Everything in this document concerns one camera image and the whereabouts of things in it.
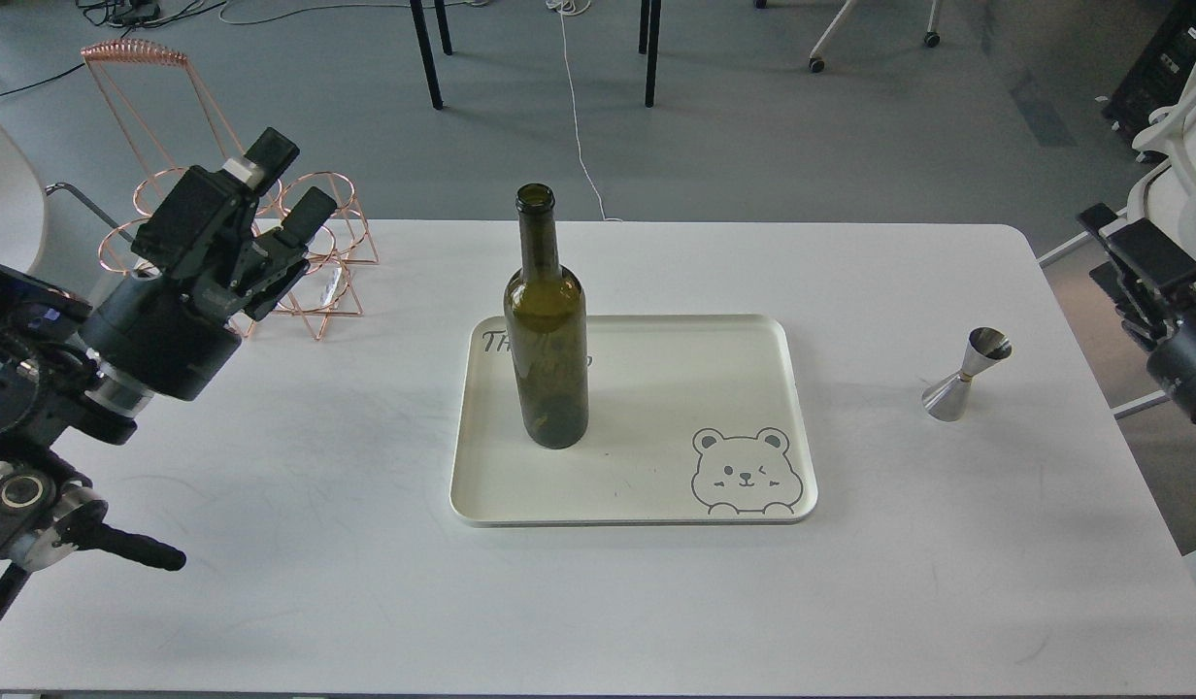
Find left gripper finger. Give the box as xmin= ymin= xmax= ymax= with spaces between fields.
xmin=254 ymin=186 xmax=337 ymax=321
xmin=219 ymin=127 xmax=300 ymax=200

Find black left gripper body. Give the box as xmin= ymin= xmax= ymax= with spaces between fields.
xmin=80 ymin=168 xmax=266 ymax=401

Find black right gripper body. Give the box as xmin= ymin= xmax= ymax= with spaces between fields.
xmin=1090 ymin=218 xmax=1196 ymax=424

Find steel double jigger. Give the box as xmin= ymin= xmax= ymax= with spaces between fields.
xmin=921 ymin=327 xmax=1013 ymax=423

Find dark green wine bottle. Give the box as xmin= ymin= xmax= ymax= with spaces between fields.
xmin=502 ymin=183 xmax=588 ymax=449

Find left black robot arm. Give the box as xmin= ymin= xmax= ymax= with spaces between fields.
xmin=0 ymin=128 xmax=338 ymax=620

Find white office chair right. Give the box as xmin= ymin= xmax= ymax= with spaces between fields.
xmin=1039 ymin=66 xmax=1196 ymax=417

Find black equipment box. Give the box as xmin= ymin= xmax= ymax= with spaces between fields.
xmin=1102 ymin=1 xmax=1196 ymax=145

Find white chair at left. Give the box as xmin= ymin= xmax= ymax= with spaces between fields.
xmin=0 ymin=124 xmax=118 ymax=298

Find white rolling chair base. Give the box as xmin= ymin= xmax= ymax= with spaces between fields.
xmin=748 ymin=1 xmax=948 ymax=75

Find black table legs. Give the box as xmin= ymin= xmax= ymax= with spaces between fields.
xmin=409 ymin=0 xmax=663 ymax=110

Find cream bear serving tray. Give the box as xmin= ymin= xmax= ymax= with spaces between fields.
xmin=449 ymin=315 xmax=818 ymax=525

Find copper wire bottle rack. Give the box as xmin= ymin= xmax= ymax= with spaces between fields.
xmin=83 ymin=37 xmax=380 ymax=342

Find black floor cables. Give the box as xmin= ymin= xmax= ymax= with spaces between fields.
xmin=0 ymin=0 xmax=230 ymax=107

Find white floor cable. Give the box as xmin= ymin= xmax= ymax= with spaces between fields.
xmin=547 ymin=0 xmax=623 ymax=221

